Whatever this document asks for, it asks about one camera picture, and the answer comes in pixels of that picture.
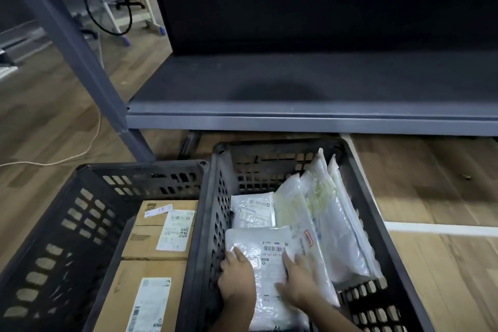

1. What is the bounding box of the small cardboard box with label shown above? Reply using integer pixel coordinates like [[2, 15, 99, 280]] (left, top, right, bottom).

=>
[[121, 200, 199, 262]]

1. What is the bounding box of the grey metal shelf rack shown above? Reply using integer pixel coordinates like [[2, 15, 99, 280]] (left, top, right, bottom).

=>
[[0, 0, 498, 163]]

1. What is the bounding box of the person's left hand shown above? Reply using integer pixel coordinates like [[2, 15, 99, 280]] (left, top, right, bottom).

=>
[[217, 247, 256, 306]]

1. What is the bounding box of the small white bubble mailer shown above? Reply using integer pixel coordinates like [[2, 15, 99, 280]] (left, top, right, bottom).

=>
[[230, 192, 276, 230]]

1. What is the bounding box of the black back panel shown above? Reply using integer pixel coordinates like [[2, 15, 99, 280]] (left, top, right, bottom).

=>
[[142, 0, 498, 57]]

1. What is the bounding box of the person's right forearm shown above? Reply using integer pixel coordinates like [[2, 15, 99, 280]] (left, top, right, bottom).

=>
[[301, 297, 370, 332]]

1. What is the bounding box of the white mailer with red sticker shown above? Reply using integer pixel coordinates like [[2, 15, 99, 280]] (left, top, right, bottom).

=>
[[273, 173, 341, 307]]

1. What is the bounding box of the person's left forearm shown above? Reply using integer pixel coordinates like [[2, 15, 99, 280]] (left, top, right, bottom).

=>
[[211, 300, 257, 332]]

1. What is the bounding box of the tall white plastic mailer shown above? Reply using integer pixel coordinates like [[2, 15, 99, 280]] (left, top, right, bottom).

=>
[[300, 148, 371, 286]]

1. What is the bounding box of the thin white plastic mailer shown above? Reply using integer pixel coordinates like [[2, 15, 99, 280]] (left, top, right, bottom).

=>
[[327, 154, 384, 281]]

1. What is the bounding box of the white cable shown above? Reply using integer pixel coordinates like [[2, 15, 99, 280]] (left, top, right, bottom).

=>
[[0, 109, 103, 168]]

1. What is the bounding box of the black plastic crate with boxes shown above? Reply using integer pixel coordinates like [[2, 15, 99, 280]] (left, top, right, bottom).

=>
[[0, 160, 209, 332]]

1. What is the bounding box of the white bubble mailer with label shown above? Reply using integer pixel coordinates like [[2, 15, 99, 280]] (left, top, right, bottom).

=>
[[225, 225, 312, 332]]

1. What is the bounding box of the large cardboard box with label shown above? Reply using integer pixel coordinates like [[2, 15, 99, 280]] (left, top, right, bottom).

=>
[[93, 260, 188, 332]]

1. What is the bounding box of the person's right hand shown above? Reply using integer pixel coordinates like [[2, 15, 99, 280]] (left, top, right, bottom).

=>
[[274, 252, 324, 308]]

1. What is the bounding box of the black plastic crate with mailers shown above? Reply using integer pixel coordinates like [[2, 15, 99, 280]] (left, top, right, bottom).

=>
[[176, 138, 435, 332]]

